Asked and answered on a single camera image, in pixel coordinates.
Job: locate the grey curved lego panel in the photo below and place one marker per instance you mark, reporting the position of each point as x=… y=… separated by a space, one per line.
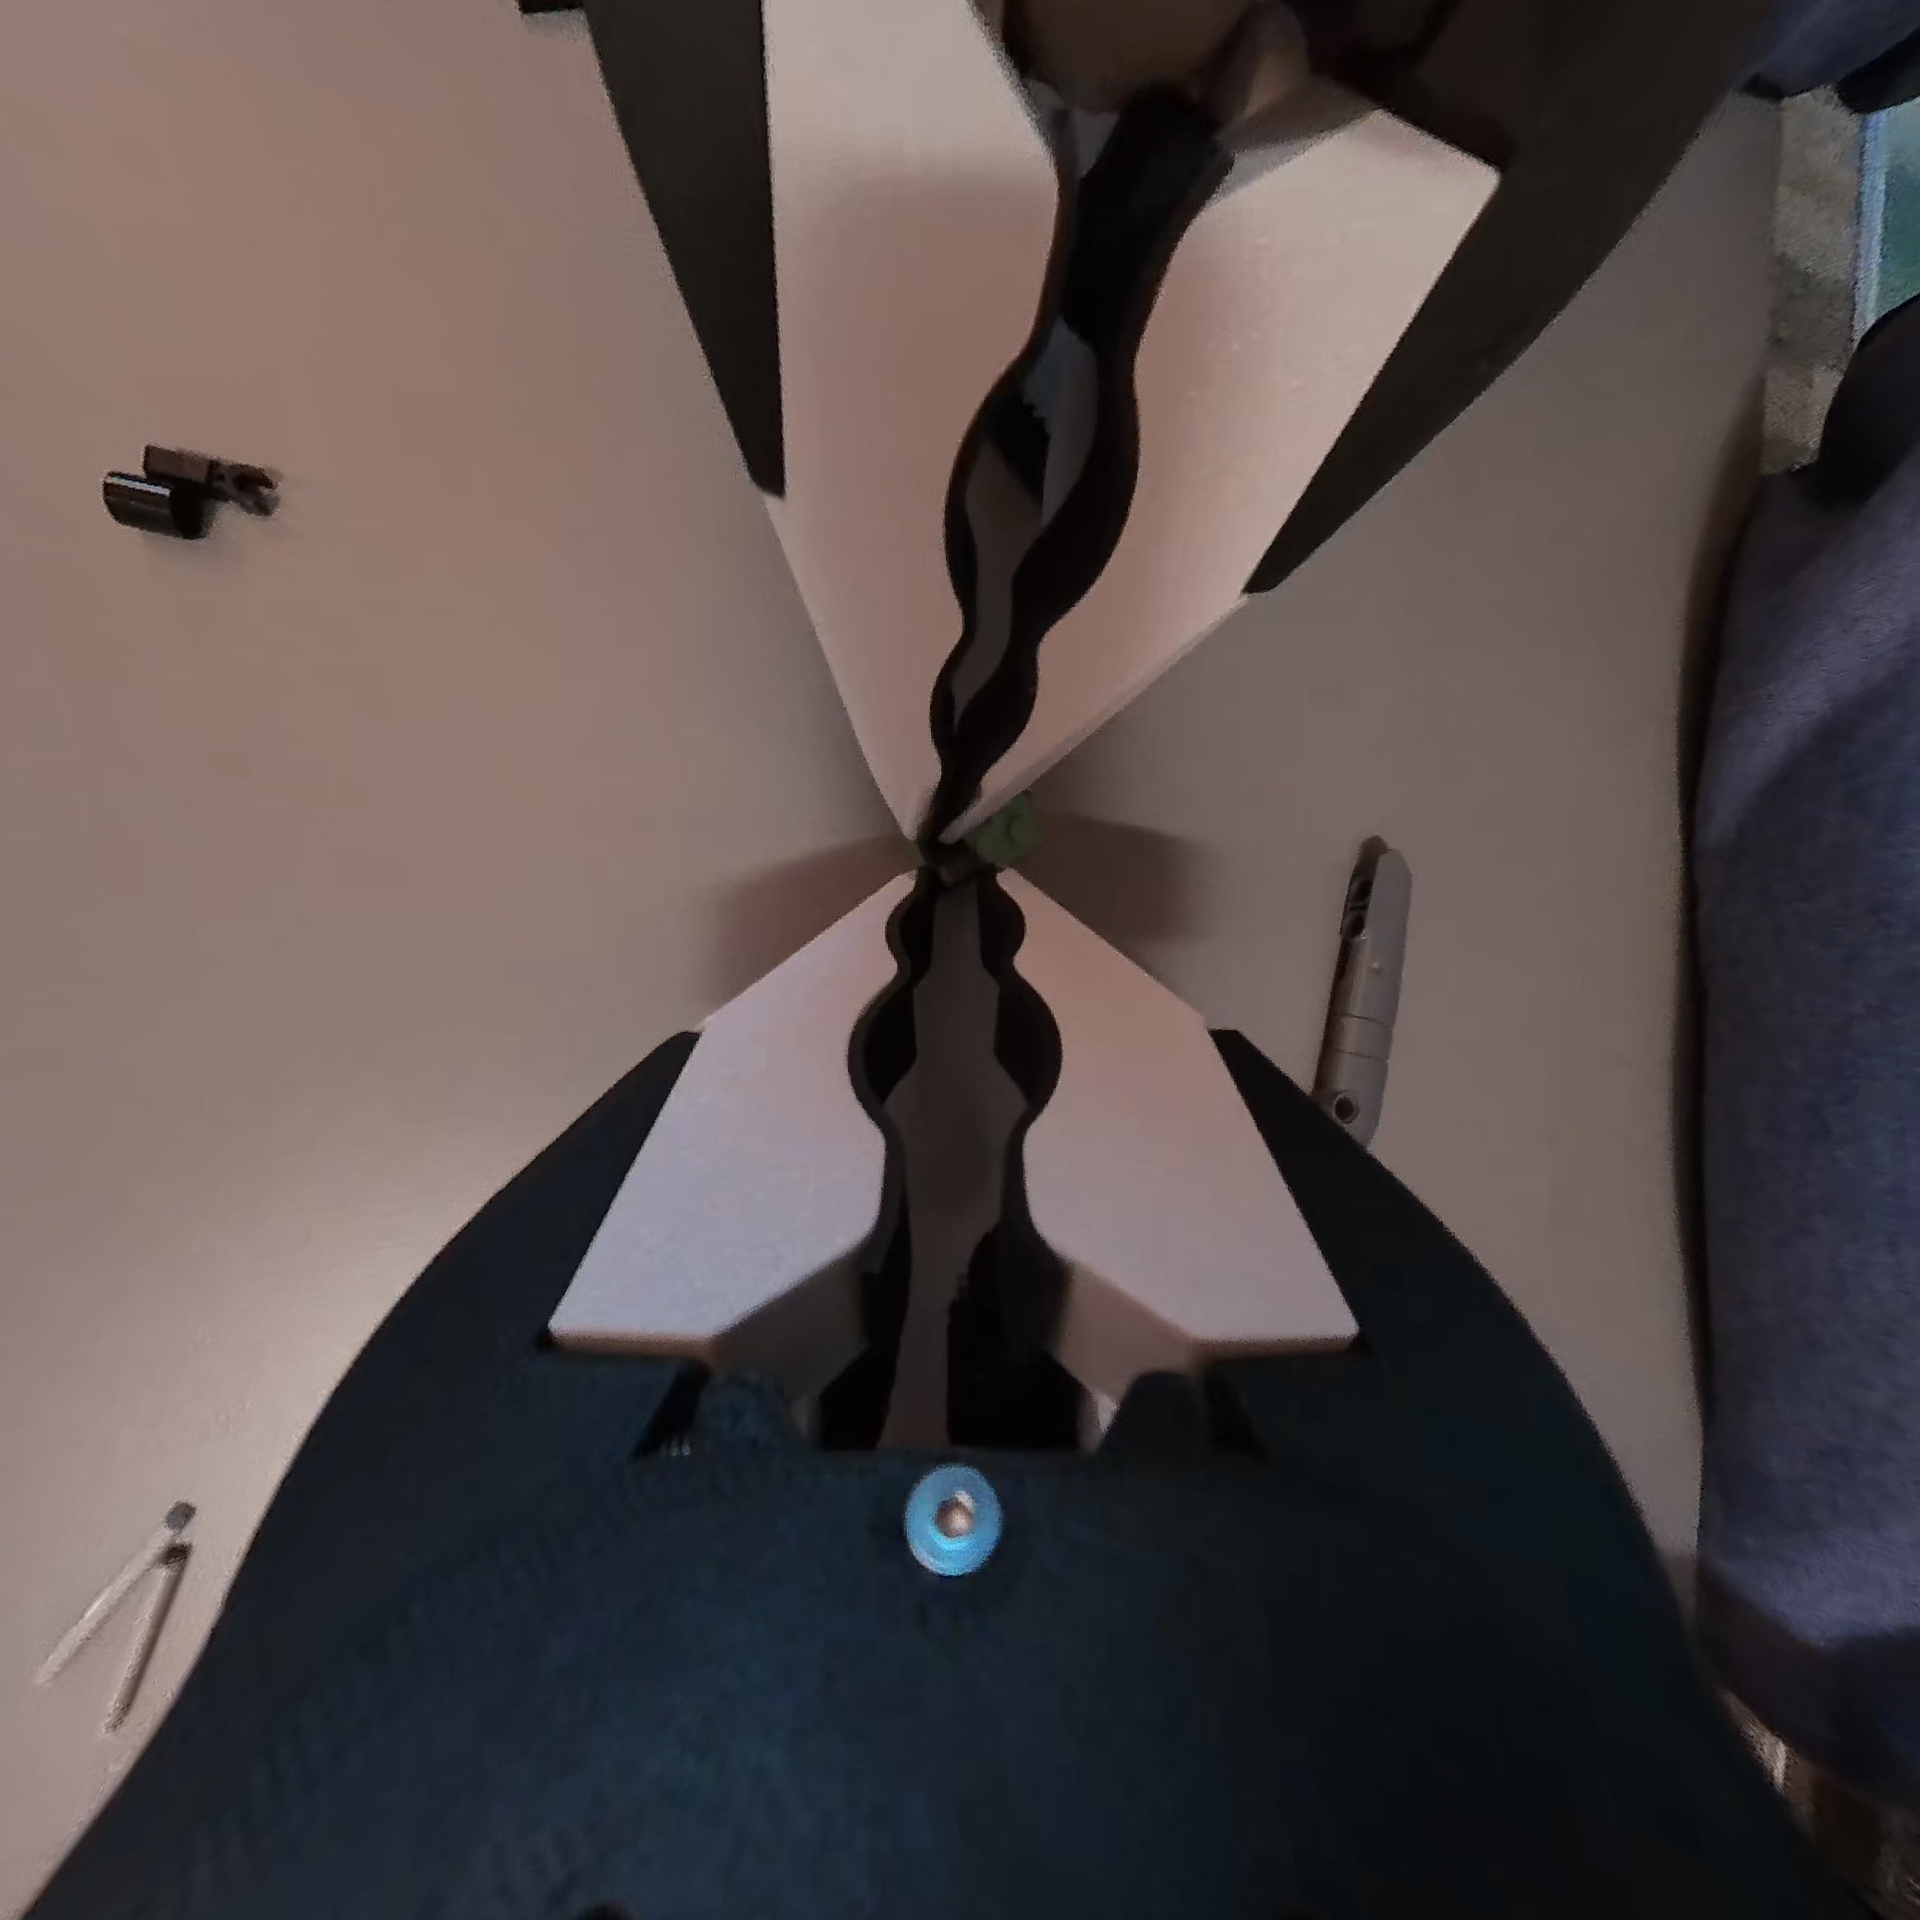
x=1372 y=961

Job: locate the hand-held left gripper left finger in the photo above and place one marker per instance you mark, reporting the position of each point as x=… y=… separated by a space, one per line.
x=734 y=1184

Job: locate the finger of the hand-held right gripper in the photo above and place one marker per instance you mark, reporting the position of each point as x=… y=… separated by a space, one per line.
x=886 y=301
x=1276 y=375

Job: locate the black lego pin connector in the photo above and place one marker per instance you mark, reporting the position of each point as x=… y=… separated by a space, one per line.
x=181 y=487

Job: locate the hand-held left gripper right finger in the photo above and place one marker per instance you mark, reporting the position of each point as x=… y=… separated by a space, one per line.
x=1185 y=1201

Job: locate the green lego plate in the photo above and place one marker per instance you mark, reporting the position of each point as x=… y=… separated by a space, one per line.
x=1014 y=838

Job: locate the person's right forearm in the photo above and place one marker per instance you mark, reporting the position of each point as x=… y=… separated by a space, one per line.
x=1845 y=43

